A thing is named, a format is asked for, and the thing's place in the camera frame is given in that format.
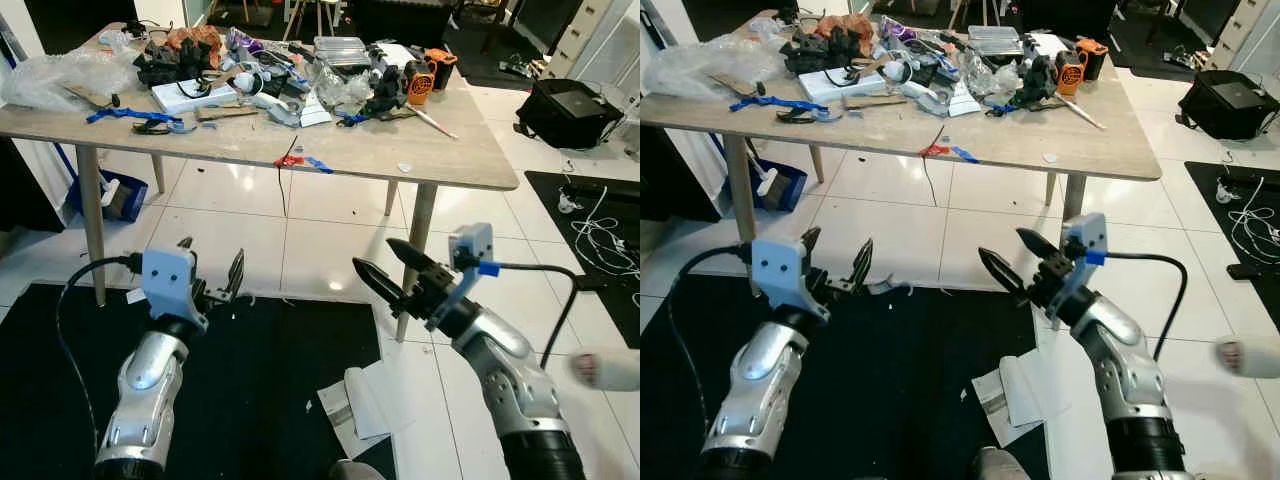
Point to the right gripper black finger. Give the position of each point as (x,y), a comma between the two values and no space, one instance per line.
(1004,270)
(414,257)
(380,281)
(1042,247)

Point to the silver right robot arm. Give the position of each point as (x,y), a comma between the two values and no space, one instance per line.
(1135,375)
(515,380)

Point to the small clear wrapper scrap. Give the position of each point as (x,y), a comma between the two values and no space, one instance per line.
(890,288)

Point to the large black floor rug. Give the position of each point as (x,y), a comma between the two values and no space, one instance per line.
(900,390)
(270,390)

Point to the grey wooden table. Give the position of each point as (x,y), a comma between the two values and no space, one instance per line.
(1010,140)
(360,148)

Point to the short blue tape piece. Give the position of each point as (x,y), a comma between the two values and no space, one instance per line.
(319,165)
(965,155)

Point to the red tape piece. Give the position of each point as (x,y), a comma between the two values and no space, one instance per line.
(933,151)
(289,161)

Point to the flat wooden piece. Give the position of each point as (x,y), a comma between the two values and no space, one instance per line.
(225,113)
(873,102)

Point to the thin brush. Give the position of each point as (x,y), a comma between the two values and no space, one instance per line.
(1082,112)
(432,121)

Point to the small black floor mat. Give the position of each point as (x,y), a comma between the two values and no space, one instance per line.
(555,230)
(1205,215)

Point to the long blue tape strip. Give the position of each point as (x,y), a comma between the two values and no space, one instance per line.
(775,102)
(125,113)

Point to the flat white box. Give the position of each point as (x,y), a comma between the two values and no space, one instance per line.
(190,96)
(835,86)

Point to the white paper sheet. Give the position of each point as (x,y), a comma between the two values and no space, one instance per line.
(312,113)
(962,103)

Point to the black bundled item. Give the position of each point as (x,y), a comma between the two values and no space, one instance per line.
(388,92)
(1036,82)

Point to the orange and black tool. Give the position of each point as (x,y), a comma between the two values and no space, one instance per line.
(1070,75)
(420,86)

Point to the crumpled clear plastic wrap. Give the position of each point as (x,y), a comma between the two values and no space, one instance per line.
(345,92)
(993,80)

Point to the brown cardboard piece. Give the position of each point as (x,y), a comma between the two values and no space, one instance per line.
(735,85)
(88,95)

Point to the black gloves pile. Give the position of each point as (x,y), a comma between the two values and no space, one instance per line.
(170,65)
(820,55)

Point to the grey robot foot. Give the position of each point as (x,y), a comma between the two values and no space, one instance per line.
(355,471)
(1000,465)

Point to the white blurry object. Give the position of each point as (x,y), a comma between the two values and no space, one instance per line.
(1250,357)
(605,370)

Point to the black cup with orange rim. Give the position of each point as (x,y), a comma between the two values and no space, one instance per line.
(1093,58)
(441,68)

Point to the brown cloth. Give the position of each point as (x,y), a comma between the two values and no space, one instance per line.
(195,38)
(845,28)

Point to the purple item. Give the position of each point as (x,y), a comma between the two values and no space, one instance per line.
(895,30)
(242,42)

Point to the clear plastic bag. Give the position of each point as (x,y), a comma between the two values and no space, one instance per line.
(60,75)
(705,62)

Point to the black bag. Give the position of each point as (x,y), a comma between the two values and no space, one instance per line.
(1232,103)
(568,112)

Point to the clear plastic container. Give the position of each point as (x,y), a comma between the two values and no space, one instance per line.
(342,50)
(995,40)

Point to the white drawer cabinet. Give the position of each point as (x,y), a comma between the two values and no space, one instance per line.
(1245,30)
(590,35)

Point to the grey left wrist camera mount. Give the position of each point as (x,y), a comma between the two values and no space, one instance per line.
(780,270)
(168,275)

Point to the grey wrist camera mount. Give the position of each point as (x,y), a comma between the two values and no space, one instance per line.
(1086,240)
(470,250)
(780,270)
(168,275)

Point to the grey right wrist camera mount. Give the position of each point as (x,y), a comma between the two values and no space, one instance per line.
(1086,240)
(470,250)

